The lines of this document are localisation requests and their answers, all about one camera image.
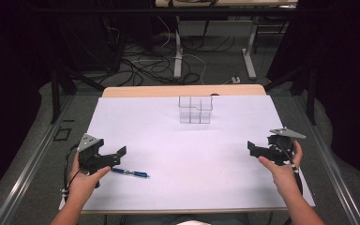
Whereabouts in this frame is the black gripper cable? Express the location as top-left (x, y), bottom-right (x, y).
top-left (62, 142), bottom-right (83, 202)
top-left (276, 142), bottom-right (304, 225)

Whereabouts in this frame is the black metal stand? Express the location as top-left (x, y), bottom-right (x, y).
top-left (262, 60), bottom-right (317, 127)
top-left (50, 60), bottom-right (107, 125)

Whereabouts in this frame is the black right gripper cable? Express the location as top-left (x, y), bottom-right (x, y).
top-left (276, 142), bottom-right (304, 225)

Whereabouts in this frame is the white desk leg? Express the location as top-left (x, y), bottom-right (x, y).
top-left (172, 16), bottom-right (184, 80)
top-left (241, 17), bottom-right (258, 81)

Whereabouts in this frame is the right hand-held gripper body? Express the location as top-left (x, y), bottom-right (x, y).
top-left (263, 126), bottom-right (307, 167)

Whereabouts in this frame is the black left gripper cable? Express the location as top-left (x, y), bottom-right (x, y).
top-left (62, 142), bottom-right (83, 202)

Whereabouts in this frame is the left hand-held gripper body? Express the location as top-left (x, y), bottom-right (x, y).
top-left (76, 133), bottom-right (108, 189)

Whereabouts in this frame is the person's left hand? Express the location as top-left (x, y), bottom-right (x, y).
top-left (67, 153), bottom-right (112, 204)

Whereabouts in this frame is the white table sheet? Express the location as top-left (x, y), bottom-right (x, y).
top-left (58, 95), bottom-right (316, 211)

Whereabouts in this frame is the clear plastic box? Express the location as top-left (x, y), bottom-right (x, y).
top-left (177, 95), bottom-right (214, 125)

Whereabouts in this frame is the aluminium floor rail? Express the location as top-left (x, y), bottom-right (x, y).
top-left (0, 95), bottom-right (75, 225)
top-left (292, 95), bottom-right (360, 225)

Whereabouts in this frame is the tangle of black floor cables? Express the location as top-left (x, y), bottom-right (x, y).
top-left (97, 29), bottom-right (236, 88)

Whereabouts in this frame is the wooden table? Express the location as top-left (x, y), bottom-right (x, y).
top-left (80, 83), bottom-right (289, 216)

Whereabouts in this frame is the blue pen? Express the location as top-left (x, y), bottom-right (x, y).
top-left (111, 167), bottom-right (150, 179)

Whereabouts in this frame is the white floor cable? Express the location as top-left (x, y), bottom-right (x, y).
top-left (181, 53), bottom-right (208, 86)

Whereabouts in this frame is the person's dark clothing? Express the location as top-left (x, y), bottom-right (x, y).
top-left (117, 213), bottom-right (251, 225)

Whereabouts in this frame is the wooden background desk top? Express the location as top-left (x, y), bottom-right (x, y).
top-left (155, 0), bottom-right (299, 8)

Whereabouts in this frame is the person's right hand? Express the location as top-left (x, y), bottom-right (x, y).
top-left (258, 140), bottom-right (305, 197)

